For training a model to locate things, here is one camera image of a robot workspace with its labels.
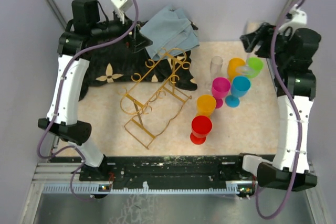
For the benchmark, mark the orange yellow wine glass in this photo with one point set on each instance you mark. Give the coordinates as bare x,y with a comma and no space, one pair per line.
206,104

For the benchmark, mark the grey blue folded cloth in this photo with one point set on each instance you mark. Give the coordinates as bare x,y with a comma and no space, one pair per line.
169,29

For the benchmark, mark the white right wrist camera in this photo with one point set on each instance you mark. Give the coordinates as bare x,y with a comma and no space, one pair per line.
297,20

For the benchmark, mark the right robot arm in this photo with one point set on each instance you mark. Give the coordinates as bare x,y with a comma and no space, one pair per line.
293,53

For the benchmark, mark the clear wine glass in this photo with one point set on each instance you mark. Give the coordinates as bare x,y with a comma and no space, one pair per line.
245,70
214,70

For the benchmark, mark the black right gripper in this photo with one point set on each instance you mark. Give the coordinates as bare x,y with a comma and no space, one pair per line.
265,31

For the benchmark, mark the magenta wine glass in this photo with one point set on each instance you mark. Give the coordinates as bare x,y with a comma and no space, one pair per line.
220,88

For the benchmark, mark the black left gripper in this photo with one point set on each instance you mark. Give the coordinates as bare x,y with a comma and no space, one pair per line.
138,41

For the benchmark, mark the black cream flower blanket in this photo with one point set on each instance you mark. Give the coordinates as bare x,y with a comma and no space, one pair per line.
117,63

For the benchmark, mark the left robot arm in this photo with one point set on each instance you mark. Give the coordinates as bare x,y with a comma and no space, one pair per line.
90,50

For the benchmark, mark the red wine glass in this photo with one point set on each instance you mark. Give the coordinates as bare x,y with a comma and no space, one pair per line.
201,127

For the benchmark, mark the clear wine glass back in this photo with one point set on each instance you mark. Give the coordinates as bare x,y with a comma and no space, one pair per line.
214,70

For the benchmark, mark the blue wine glass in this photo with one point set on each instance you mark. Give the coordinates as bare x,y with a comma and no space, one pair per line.
240,86

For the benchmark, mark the green wine glass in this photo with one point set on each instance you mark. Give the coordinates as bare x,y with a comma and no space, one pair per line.
255,66

